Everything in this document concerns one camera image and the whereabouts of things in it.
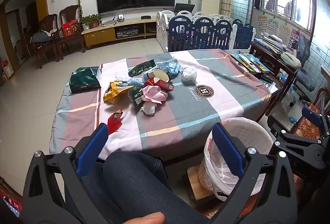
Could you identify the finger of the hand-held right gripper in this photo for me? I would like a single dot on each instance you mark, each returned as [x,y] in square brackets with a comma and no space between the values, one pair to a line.
[296,144]
[312,115]

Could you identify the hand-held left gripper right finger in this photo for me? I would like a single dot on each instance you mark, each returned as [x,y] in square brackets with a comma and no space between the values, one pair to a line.
[226,149]

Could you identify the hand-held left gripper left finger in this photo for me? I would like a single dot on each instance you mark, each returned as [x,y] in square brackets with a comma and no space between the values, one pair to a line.
[92,146]

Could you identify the white trash bin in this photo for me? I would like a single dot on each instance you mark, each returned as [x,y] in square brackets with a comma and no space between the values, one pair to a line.
[247,132]

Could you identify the white red printed bin liner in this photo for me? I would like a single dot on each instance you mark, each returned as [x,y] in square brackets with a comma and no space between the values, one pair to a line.
[214,177]

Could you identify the red snack wrapper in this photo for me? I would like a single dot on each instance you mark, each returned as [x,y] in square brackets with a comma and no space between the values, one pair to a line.
[113,122]

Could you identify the yellow snack bag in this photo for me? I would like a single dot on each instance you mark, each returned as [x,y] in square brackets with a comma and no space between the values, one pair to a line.
[113,92]

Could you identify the green packet with white label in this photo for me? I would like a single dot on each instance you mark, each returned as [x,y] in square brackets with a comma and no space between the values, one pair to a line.
[135,97]

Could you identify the white tissue ball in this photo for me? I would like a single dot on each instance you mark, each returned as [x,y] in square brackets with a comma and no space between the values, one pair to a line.
[149,109]

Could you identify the white blue medicine box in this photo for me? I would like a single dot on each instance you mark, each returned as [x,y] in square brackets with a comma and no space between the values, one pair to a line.
[120,79]

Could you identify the light blue cloth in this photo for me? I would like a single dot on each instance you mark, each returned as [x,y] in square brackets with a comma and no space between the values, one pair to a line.
[135,82]

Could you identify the pink plastic bag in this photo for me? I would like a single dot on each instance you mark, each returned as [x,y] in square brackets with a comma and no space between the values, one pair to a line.
[154,94]

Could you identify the white plastic bag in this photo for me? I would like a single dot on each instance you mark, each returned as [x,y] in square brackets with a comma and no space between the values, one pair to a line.
[189,74]

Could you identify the red carton box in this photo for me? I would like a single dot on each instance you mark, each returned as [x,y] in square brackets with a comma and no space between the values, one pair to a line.
[165,86]

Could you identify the dark green snack bag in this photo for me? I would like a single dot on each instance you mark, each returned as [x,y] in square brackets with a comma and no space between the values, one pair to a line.
[140,68]

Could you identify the white blue paper cup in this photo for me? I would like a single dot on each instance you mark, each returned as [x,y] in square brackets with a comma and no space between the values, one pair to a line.
[159,74]

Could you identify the blue face mask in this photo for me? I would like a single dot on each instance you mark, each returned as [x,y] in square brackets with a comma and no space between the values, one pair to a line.
[171,66]

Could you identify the person's left hand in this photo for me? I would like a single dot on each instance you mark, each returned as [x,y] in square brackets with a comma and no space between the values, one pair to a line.
[147,218]

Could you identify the blue plastic toy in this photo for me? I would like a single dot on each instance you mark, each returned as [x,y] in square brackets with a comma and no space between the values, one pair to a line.
[294,120]

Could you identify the wooden board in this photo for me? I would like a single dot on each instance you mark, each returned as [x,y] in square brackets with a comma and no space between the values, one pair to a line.
[193,182]

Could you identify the plaid tablecloth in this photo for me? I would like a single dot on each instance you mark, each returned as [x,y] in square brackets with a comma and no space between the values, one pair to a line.
[185,110]

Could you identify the grey green cushion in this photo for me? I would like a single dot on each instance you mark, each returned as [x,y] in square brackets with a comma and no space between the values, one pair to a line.
[290,60]

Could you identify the blue child chair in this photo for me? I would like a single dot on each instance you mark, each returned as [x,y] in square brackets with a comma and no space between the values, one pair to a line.
[304,51]

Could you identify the dark green tissue pack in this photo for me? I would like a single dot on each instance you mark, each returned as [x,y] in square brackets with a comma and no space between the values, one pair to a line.
[82,82]

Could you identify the dark wooden side table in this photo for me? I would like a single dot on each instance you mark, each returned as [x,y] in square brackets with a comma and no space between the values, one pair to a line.
[268,58]

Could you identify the row of picture books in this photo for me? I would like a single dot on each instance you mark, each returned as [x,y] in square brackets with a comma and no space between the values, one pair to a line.
[250,62]

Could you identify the stack of books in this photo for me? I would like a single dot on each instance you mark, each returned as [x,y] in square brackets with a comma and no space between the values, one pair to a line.
[270,44]

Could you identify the wooden television cabinet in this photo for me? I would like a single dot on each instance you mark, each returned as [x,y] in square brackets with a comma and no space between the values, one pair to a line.
[100,35]

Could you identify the window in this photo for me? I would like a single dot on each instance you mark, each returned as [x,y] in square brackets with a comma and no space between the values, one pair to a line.
[301,4]

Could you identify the white navy playpen fence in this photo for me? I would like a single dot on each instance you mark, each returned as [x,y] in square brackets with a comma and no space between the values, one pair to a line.
[203,33]

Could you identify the black audio amplifier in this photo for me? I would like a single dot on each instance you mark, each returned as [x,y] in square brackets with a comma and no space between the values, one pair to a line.
[128,32]

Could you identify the red gift box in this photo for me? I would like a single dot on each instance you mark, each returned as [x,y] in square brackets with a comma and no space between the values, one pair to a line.
[70,29]

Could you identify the dark clothes bundle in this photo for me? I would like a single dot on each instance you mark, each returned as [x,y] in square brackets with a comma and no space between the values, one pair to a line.
[40,37]

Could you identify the potted green plant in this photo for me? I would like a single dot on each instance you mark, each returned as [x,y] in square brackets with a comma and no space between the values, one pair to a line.
[90,20]

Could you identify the small desk clock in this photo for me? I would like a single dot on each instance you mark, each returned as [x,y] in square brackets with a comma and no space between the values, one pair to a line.
[121,17]

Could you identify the dark wooden armchair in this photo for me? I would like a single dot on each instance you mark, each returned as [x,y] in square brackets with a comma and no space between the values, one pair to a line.
[49,20]
[69,11]

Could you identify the black monitor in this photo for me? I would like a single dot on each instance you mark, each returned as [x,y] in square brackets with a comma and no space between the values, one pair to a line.
[184,8]

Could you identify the row of wall charts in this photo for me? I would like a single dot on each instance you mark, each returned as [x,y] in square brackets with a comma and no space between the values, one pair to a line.
[272,26]

